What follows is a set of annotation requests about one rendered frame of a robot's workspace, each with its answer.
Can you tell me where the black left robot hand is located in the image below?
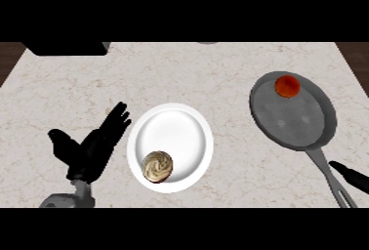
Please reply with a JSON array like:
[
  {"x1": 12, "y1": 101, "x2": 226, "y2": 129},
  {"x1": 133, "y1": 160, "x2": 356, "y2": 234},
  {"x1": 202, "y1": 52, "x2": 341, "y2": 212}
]
[{"x1": 46, "y1": 101, "x2": 133, "y2": 185}]

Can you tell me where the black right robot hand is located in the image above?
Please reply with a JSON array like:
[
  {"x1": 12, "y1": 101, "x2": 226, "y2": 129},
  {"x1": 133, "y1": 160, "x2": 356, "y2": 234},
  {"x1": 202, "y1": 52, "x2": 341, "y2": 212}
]
[{"x1": 328, "y1": 160, "x2": 369, "y2": 195}]

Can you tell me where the white plate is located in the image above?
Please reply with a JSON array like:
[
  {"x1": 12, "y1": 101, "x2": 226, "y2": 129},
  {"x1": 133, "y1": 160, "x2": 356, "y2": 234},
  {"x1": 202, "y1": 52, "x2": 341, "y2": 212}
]
[{"x1": 126, "y1": 103, "x2": 216, "y2": 194}]

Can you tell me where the grey frying pan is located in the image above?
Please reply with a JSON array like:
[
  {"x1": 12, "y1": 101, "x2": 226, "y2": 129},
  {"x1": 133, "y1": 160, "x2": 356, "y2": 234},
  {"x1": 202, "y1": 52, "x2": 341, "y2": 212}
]
[{"x1": 248, "y1": 70, "x2": 359, "y2": 209}]

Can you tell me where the red tomato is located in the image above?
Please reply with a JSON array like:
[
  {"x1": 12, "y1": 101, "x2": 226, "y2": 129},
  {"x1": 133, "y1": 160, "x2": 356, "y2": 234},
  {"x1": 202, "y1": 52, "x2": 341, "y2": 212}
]
[{"x1": 275, "y1": 74, "x2": 301, "y2": 99}]

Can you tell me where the cream swirl cupcake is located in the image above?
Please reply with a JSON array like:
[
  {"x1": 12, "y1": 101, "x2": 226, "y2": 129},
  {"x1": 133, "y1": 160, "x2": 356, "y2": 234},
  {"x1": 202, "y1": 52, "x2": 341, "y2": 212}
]
[{"x1": 142, "y1": 150, "x2": 176, "y2": 184}]

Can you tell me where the black appliance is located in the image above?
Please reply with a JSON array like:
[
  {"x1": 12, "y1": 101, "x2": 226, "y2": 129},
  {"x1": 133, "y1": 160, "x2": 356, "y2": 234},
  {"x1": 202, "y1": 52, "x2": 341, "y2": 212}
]
[{"x1": 21, "y1": 41, "x2": 112, "y2": 58}]

